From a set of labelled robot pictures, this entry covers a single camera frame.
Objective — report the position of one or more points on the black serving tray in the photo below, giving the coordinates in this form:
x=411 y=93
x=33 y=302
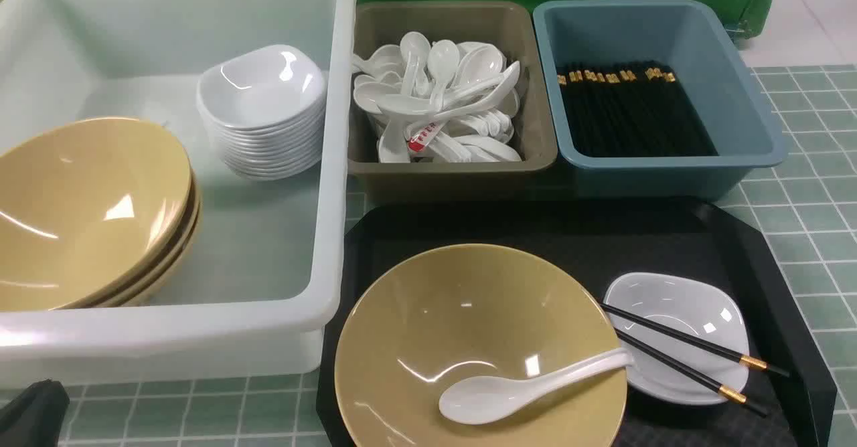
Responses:
x=596 y=242

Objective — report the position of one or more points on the white soup spoon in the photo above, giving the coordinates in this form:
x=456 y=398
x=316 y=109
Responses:
x=484 y=399

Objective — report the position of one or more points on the stack of white dishes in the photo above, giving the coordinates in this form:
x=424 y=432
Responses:
x=264 y=112

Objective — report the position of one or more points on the yellow noodle bowl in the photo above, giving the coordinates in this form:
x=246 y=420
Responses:
x=468 y=310

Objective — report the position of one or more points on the large white plastic tub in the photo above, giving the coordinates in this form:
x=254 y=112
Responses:
x=260 y=281

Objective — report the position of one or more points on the pile of white spoons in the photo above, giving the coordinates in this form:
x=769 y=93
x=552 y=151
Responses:
x=439 y=102

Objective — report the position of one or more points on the black object bottom left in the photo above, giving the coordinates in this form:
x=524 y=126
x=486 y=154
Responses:
x=35 y=416

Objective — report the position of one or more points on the bundle of black chopsticks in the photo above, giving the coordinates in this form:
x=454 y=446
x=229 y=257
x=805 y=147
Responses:
x=631 y=110

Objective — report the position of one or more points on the blue chopstick bin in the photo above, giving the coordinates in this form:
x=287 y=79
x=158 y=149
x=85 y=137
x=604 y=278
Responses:
x=687 y=36

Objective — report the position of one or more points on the white square side dish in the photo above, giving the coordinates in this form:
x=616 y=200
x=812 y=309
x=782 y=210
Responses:
x=692 y=307

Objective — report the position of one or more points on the olive spoon bin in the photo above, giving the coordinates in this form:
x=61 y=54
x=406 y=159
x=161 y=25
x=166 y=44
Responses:
x=506 y=25

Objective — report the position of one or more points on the stack of yellow bowls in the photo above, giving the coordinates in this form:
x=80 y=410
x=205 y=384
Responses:
x=95 y=213

